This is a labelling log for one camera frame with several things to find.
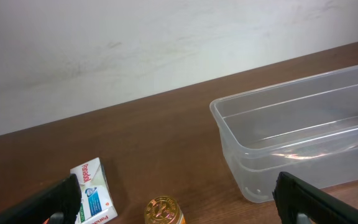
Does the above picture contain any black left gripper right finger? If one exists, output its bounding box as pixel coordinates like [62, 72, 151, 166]
[273, 172, 358, 224]

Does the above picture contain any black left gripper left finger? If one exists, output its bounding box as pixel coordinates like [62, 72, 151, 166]
[0, 174, 81, 224]

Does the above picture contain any white Panadol medicine box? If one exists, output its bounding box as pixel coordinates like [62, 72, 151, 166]
[70, 157, 117, 224]

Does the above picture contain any clear plastic container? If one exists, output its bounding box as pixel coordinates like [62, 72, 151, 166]
[209, 65, 358, 203]

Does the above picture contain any gold lid balm jar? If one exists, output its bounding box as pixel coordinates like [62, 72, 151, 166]
[144, 195, 186, 224]

